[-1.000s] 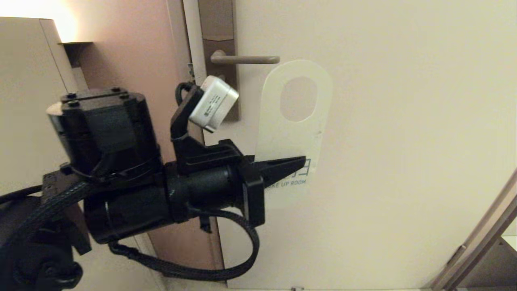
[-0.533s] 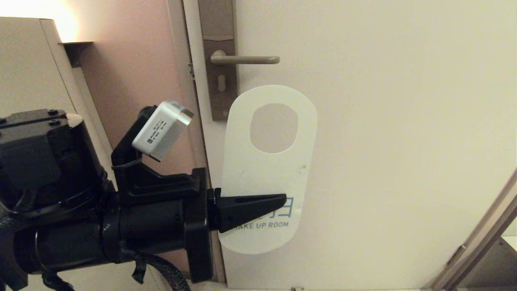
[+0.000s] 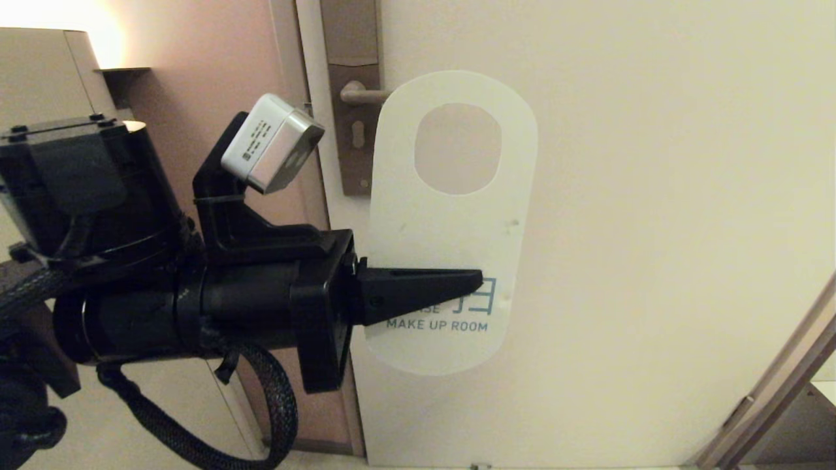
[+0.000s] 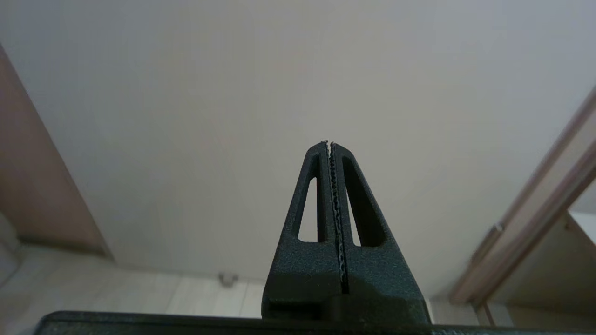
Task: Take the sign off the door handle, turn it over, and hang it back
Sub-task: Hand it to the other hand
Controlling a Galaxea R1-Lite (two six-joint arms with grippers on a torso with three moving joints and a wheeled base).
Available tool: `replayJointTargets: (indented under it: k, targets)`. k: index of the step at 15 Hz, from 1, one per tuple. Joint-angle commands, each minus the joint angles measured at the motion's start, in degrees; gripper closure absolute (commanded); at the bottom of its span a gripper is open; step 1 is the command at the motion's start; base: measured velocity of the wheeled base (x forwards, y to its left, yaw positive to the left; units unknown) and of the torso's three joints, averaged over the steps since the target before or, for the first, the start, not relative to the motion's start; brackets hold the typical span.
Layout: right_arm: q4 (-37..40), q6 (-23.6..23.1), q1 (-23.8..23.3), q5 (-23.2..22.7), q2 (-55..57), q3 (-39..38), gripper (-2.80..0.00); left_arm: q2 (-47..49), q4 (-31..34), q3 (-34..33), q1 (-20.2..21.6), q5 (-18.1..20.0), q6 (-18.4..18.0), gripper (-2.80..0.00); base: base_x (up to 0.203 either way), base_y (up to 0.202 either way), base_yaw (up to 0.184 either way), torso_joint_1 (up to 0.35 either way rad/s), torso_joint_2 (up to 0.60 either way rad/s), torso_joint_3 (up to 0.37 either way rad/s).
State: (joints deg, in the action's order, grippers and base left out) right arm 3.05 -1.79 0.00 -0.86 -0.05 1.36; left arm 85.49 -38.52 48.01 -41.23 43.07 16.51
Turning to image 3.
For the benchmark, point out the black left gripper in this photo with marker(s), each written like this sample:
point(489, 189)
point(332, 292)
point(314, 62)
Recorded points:
point(323, 326)

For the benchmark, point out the white and blue door hanger sign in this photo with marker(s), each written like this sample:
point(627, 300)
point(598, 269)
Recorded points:
point(450, 235)

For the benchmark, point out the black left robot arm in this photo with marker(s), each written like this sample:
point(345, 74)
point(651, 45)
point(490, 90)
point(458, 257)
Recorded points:
point(98, 196)

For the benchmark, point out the cream white door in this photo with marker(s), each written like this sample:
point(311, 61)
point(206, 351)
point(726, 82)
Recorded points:
point(653, 196)

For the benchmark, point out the brown metal lock plate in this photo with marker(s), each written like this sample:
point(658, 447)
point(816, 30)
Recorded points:
point(349, 39)

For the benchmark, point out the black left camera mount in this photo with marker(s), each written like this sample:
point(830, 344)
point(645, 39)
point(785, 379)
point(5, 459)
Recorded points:
point(228, 222)

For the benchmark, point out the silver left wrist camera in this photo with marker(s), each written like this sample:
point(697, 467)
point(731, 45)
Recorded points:
point(274, 143)

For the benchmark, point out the closet frame hinge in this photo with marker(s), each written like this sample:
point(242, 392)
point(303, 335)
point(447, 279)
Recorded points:
point(738, 412)

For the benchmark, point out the brown closet frame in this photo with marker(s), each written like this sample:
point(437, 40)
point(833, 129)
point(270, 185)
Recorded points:
point(784, 372)

